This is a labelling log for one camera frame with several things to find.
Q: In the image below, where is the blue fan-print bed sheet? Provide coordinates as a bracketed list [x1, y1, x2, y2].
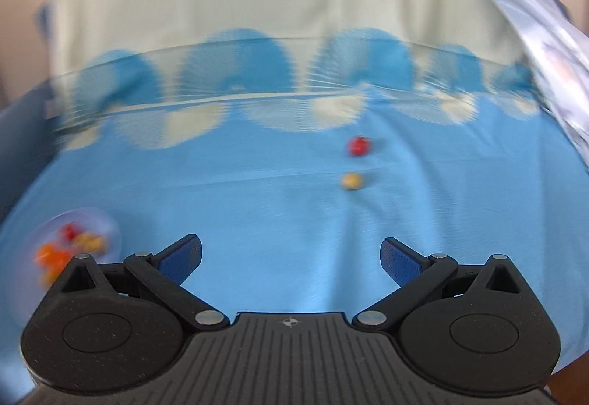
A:
[0, 0, 589, 393]

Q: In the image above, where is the small orange fruit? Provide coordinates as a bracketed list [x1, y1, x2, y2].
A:
[52, 251, 75, 272]

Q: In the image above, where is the crinkled plastic sheet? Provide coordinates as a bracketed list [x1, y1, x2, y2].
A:
[441, 0, 589, 169]

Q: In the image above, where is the light blue plate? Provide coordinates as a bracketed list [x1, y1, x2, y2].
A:
[0, 206, 123, 328]

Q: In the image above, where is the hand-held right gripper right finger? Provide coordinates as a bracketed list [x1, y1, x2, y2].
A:
[351, 237, 536, 327]

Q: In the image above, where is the yellow oval fruit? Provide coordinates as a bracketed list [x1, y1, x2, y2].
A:
[74, 234, 109, 255]

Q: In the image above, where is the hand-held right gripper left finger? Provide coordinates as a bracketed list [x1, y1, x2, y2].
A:
[48, 234, 231, 332]

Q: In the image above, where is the small dark red fruit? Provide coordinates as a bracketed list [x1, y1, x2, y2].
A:
[346, 136, 373, 157]

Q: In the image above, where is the orange tangerine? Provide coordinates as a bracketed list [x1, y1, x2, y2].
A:
[35, 244, 60, 270]

